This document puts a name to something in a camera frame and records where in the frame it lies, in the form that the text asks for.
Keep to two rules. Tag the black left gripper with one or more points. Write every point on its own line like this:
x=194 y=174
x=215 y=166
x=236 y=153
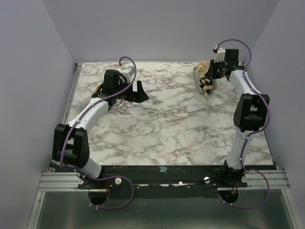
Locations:
x=130 y=93

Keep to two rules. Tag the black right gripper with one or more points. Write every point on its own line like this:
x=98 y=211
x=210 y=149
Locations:
x=212 y=70

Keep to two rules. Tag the beige zippered umbrella case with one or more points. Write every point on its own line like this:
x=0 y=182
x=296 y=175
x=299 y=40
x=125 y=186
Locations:
x=203 y=85

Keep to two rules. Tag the beige folding umbrella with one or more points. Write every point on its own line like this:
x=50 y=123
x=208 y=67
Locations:
x=205 y=71

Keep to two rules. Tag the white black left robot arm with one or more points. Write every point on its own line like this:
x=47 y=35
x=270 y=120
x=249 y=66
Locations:
x=70 y=143

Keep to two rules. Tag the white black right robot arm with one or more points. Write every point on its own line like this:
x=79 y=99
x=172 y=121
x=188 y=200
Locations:
x=251 y=114

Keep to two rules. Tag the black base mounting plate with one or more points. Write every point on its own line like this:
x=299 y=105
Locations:
x=164 y=181

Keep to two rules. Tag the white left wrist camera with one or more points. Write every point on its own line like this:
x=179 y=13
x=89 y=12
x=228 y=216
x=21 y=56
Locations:
x=128 y=72

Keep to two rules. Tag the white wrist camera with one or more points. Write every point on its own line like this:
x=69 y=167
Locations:
x=219 y=54
x=128 y=72

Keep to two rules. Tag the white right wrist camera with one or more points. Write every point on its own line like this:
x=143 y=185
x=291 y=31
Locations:
x=219 y=54

